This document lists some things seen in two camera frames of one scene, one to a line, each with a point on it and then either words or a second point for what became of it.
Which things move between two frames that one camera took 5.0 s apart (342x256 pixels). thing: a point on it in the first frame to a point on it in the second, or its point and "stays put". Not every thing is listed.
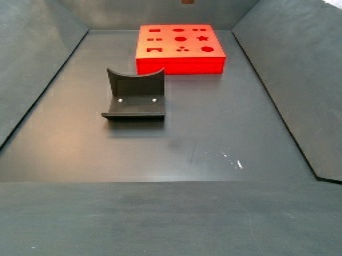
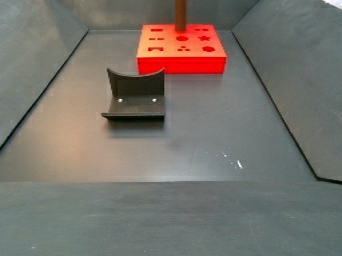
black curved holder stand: (136, 98) stays put
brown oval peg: (187, 1) to (179, 14)
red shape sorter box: (180, 49) stays put
